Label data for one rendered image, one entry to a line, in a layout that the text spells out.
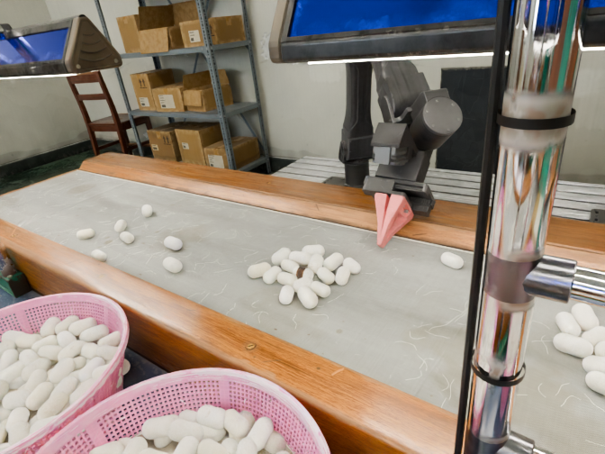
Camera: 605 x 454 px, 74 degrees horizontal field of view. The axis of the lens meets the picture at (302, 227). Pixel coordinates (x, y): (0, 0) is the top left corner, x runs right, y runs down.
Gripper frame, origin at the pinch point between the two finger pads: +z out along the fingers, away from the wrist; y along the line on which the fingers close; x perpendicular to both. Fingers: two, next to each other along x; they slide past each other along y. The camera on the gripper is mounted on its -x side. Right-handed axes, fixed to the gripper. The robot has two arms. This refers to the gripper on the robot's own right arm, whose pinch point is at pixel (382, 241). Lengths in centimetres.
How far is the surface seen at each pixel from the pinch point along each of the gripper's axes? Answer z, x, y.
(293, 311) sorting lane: 15.0, -10.4, -3.9
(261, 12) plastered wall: -170, 97, -181
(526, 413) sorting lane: 16.0, -11.6, 23.4
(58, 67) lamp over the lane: -4, -35, -40
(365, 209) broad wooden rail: -6.6, 5.1, -7.0
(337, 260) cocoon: 5.7, -4.4, -3.7
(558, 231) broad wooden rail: -9.4, 7.2, 21.9
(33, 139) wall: -59, 121, -457
